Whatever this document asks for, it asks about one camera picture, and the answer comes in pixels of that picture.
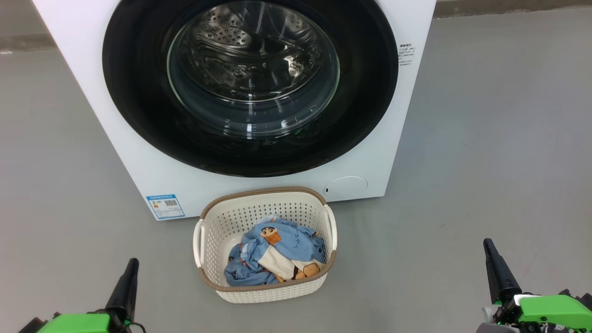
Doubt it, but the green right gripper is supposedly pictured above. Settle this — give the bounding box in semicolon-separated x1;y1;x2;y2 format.
476;239;592;333

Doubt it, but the black round glass washer door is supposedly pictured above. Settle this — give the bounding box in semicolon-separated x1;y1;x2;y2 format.
102;0;399;178

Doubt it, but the cream perforated laundry basket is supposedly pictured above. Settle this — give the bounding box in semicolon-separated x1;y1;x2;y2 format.
193;187;338;304

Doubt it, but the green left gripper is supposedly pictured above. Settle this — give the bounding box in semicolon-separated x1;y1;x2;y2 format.
18;258;139;333

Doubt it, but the round white filter cover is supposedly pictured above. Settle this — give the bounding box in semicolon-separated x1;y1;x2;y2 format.
323;176;369;201

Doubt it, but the blue orange white garment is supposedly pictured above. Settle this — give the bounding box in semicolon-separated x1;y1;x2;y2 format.
257;247;324;283

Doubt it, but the blue energy label sticker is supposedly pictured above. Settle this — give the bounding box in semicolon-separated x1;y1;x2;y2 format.
146;194;185;220

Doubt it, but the blue cartoon print garment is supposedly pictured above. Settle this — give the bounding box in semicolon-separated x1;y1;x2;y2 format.
224;215;327;286

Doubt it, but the stainless steel washing machine drum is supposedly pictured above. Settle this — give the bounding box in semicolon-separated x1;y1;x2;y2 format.
169;0;339;137

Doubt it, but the white front-load washing machine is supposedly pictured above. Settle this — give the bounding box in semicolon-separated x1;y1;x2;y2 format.
31;0;438;221

